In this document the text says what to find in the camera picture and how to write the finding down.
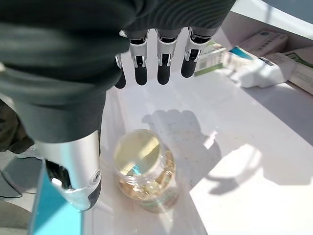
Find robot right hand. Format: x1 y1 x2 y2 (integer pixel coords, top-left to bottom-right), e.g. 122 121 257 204
0 0 237 212

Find clear bottle yellow capsules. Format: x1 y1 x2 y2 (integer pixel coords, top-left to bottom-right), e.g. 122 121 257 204
113 129 179 214

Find blue white medicine box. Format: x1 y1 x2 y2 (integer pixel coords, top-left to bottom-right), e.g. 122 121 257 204
223 46 261 77

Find long green white medicine box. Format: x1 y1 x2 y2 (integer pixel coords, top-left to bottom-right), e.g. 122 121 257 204
263 48 313 95

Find person dark trouser leg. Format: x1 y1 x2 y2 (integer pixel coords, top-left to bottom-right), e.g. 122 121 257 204
0 96 34 154

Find light grey sneaker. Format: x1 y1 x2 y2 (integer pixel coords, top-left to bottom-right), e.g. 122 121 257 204
9 144 45 162

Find white box blue strip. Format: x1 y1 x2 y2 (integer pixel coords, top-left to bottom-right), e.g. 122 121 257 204
239 56 288 89

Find white box teal logo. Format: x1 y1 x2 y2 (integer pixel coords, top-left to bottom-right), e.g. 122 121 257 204
238 28 291 57

